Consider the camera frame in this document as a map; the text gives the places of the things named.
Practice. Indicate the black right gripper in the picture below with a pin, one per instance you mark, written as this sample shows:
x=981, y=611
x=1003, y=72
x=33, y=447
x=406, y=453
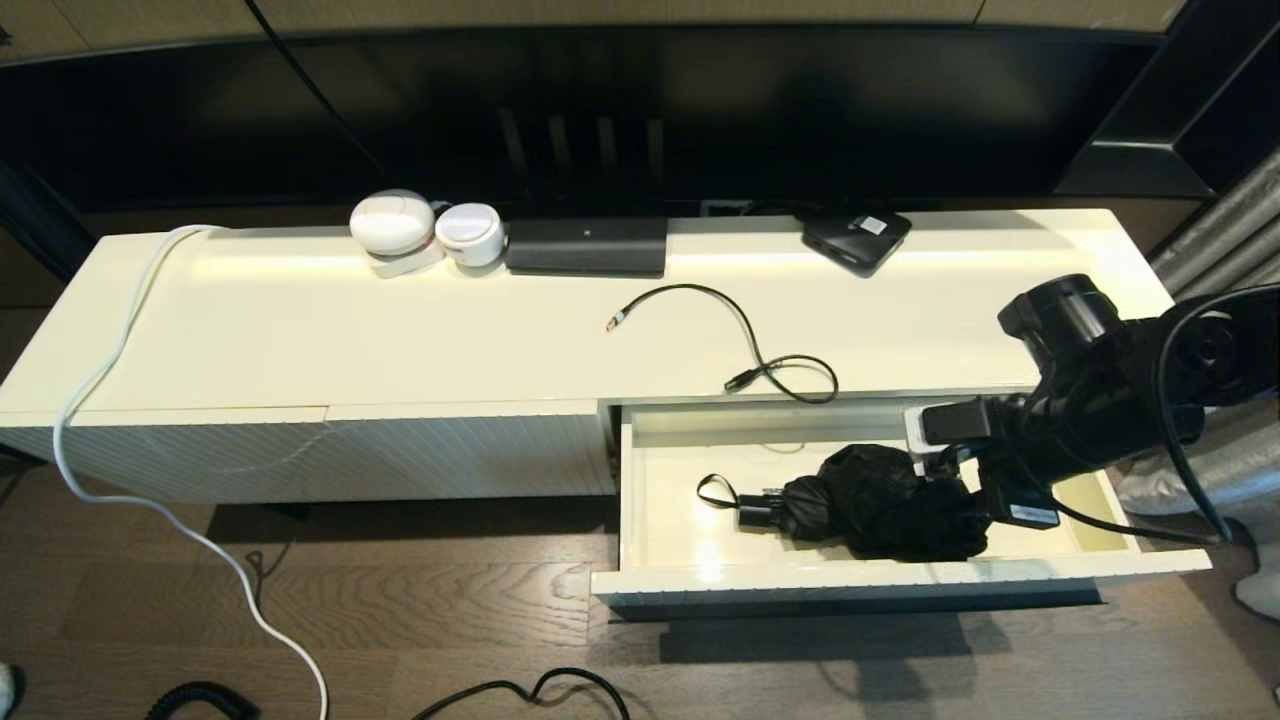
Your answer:
x=1015, y=475

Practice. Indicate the black umbrella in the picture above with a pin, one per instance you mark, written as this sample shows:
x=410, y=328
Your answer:
x=870, y=500

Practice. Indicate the white fluted drawer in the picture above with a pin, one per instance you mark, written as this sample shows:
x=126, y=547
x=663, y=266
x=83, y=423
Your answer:
x=680, y=540

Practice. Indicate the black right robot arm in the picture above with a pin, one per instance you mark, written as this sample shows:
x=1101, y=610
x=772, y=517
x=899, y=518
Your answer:
x=1120, y=400

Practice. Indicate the white tv cabinet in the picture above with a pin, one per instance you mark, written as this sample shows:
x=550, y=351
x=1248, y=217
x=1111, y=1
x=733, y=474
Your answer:
x=400, y=340

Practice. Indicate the grey curtain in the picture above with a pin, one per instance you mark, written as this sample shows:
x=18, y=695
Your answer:
x=1220, y=460

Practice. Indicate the white rounded floor object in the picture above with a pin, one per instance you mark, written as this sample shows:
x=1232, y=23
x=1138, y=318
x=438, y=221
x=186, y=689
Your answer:
x=1262, y=597

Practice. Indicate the small black set-top box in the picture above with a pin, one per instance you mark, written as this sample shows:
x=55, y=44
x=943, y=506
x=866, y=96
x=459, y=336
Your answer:
x=855, y=240

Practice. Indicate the black shelf unit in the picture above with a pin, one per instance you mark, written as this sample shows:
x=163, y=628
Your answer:
x=1150, y=165

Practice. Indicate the black television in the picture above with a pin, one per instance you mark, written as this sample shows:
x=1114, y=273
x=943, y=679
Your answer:
x=800, y=100

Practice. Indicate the black router with antennas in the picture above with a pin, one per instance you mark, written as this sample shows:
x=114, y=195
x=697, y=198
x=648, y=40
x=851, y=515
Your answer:
x=585, y=247

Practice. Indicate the small white round device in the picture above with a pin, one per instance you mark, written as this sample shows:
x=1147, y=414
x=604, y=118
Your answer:
x=470, y=235

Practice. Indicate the white egg-shaped device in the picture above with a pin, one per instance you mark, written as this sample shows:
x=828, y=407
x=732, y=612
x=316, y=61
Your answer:
x=392, y=222

